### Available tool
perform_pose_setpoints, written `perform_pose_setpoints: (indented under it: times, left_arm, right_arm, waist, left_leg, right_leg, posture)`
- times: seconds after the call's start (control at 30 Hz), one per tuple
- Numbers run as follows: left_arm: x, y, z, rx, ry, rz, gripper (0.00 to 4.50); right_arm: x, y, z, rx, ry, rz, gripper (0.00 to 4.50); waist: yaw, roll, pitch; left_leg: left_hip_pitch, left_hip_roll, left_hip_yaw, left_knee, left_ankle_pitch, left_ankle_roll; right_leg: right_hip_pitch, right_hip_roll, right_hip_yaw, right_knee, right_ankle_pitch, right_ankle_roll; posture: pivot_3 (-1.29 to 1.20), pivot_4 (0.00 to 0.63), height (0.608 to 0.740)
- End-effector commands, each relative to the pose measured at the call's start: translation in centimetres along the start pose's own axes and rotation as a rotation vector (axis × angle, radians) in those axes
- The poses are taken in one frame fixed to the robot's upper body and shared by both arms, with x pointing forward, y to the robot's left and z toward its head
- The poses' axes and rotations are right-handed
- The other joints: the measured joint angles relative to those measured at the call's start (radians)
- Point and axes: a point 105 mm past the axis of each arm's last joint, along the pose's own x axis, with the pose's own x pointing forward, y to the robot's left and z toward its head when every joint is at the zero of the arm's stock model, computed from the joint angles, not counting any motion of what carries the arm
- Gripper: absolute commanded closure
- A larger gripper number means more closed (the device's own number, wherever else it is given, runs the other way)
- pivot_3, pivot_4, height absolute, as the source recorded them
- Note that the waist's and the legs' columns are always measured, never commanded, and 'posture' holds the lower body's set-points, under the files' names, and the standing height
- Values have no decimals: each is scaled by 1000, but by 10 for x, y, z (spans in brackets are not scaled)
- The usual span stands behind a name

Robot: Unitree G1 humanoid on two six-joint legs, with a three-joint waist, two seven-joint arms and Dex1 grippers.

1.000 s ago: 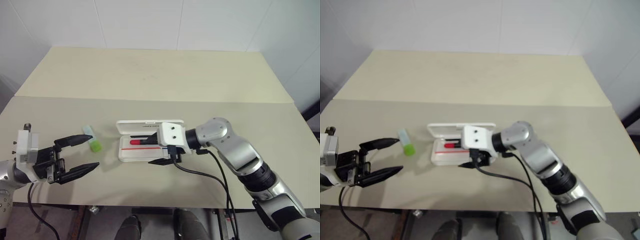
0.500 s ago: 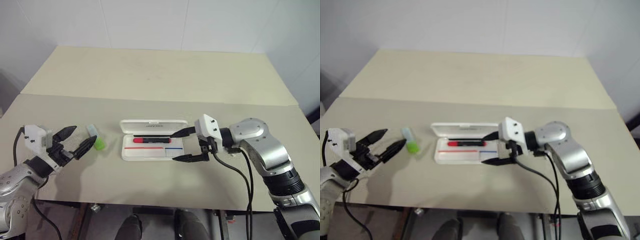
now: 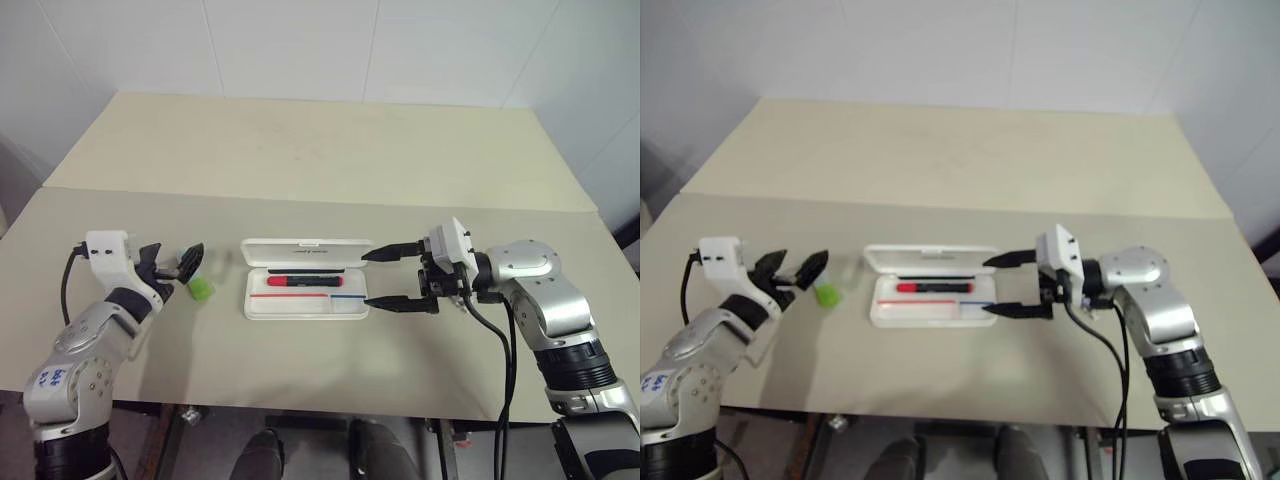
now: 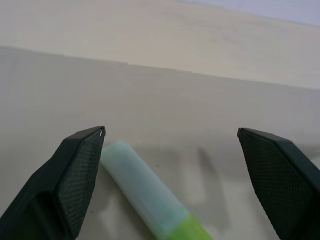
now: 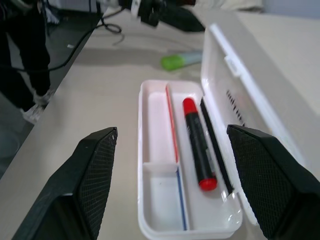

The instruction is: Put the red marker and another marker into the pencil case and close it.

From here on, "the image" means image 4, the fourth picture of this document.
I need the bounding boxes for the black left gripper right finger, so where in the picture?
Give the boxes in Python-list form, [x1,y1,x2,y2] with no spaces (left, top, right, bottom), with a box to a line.
[237,127,320,240]

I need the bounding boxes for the green highlighter marker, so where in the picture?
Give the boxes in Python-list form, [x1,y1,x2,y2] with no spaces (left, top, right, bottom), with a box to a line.
[99,140,215,240]

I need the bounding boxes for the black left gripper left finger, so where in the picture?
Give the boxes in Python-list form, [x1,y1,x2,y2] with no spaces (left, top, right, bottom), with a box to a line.
[0,125,106,240]

